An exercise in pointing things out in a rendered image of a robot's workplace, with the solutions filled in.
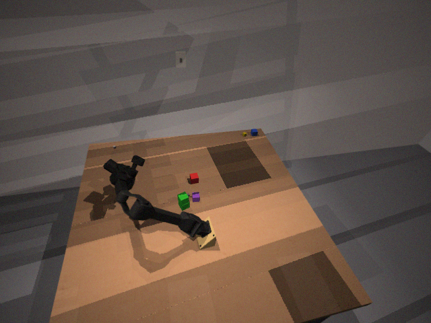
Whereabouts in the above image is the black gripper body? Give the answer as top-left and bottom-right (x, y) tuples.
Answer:
(125, 155), (145, 190)

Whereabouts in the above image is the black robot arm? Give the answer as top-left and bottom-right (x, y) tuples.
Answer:
(103, 159), (211, 238)

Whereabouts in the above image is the red block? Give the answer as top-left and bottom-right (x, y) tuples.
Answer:
(190, 173), (199, 184)

